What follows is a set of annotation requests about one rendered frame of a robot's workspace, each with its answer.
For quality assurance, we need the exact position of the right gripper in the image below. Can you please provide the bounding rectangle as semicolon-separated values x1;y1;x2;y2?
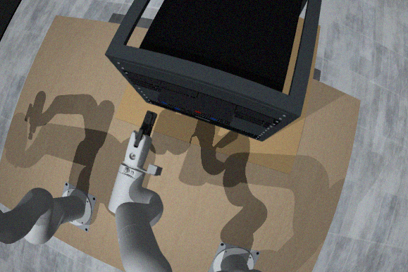
123;111;157;170

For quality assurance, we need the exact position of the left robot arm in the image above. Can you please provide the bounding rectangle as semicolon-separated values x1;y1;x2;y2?
0;187;92;245

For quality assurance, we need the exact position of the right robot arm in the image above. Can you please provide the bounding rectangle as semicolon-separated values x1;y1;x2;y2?
108;163;261;272

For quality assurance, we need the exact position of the tan flat board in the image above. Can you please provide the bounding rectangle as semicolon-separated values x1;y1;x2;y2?
115;17;321;175

